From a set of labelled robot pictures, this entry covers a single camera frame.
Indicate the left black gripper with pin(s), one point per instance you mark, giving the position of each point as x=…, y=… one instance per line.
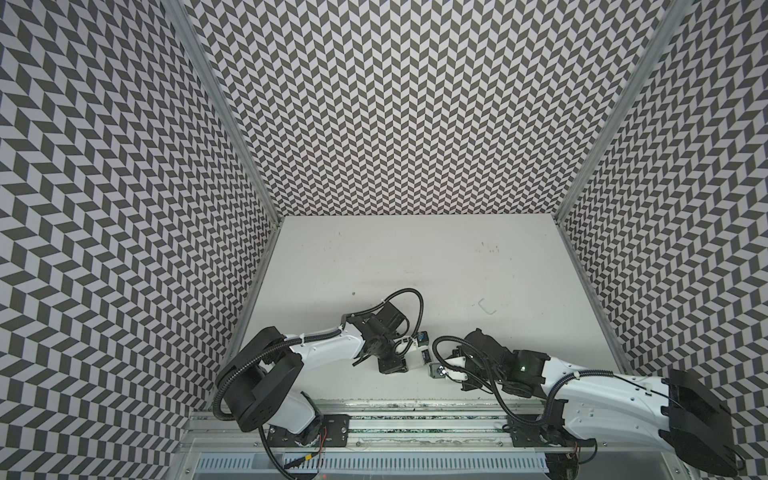
x=393, y=366

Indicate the clear remote battery cover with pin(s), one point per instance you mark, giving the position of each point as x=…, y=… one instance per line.
x=486, y=306

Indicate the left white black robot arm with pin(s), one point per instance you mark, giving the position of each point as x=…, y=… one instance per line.
x=256, y=388

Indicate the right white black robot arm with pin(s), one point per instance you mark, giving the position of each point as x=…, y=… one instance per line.
x=681, y=410

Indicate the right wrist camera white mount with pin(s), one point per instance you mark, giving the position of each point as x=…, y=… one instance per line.
x=439, y=371

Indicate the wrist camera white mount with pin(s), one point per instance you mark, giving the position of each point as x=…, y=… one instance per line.
x=439, y=371
x=418, y=355

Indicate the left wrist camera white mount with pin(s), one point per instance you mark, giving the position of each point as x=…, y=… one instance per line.
x=418, y=355

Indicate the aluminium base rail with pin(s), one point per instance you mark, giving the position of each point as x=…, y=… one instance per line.
x=434, y=425

